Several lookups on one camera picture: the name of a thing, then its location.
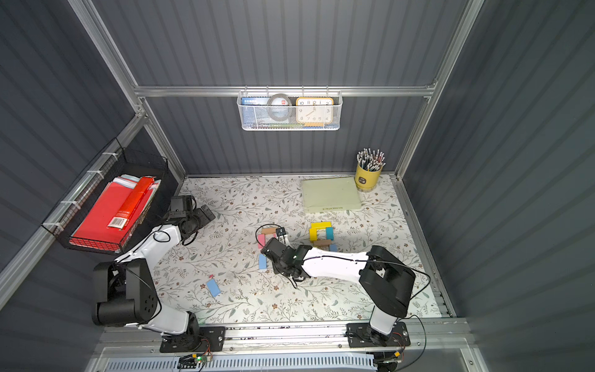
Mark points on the blue block front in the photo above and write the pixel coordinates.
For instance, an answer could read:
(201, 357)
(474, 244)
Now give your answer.
(213, 287)

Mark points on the grey tape roll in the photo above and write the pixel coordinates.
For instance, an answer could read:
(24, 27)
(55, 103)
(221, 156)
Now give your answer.
(279, 107)

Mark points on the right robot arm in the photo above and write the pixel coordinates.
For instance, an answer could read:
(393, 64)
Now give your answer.
(387, 281)

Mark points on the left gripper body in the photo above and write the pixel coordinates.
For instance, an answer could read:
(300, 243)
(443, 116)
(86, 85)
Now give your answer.
(199, 218)

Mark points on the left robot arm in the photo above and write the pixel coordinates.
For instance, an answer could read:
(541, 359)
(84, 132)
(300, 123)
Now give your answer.
(125, 293)

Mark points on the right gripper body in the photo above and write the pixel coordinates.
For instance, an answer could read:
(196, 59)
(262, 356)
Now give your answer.
(273, 249)

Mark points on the pale green workspace book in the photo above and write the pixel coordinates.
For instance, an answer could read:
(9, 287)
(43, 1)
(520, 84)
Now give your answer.
(330, 195)

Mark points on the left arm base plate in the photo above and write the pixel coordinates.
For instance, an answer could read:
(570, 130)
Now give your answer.
(202, 340)

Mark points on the white wire wall basket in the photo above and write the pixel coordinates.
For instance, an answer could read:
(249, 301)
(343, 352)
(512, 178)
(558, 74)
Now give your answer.
(252, 107)

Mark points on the red long box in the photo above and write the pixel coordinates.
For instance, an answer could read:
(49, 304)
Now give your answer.
(126, 210)

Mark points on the black wire side basket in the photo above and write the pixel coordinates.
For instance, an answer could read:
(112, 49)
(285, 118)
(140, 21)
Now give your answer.
(71, 212)

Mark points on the yellow square clock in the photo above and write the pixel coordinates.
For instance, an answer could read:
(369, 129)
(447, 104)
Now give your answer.
(314, 111)

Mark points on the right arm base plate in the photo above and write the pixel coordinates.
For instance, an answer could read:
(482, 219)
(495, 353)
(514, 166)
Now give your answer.
(361, 335)

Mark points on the red folder stack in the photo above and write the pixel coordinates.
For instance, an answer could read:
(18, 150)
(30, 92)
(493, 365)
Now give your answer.
(94, 232)

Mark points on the teal block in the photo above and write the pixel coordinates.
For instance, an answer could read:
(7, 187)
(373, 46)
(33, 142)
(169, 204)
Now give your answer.
(329, 233)

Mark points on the green circuit board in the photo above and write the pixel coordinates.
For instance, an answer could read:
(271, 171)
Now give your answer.
(194, 361)

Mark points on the yellow pen cup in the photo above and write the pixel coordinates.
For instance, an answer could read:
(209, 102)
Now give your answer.
(370, 164)

